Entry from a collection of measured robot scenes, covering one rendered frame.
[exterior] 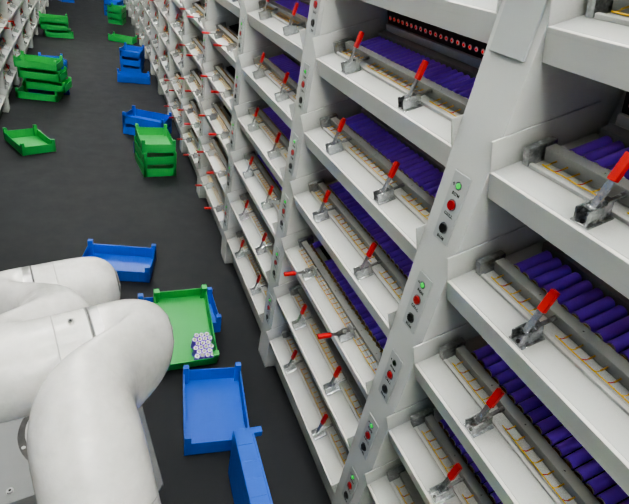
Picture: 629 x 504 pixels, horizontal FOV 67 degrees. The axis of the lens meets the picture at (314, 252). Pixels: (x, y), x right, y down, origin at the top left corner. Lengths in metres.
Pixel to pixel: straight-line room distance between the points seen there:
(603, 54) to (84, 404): 0.63
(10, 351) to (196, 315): 1.42
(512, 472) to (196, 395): 1.18
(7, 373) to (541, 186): 0.67
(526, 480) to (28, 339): 0.70
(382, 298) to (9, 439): 0.85
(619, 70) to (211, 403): 1.49
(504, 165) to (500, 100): 0.09
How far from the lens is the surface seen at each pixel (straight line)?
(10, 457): 1.24
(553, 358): 0.75
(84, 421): 0.44
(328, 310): 1.31
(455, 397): 0.91
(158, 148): 3.14
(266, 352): 1.84
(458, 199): 0.80
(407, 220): 0.96
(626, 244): 0.65
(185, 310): 1.95
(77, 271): 0.95
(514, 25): 0.75
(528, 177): 0.74
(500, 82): 0.76
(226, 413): 1.72
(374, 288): 1.09
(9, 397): 0.58
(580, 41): 0.68
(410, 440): 1.08
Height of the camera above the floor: 1.35
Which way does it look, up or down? 32 degrees down
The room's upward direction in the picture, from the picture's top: 11 degrees clockwise
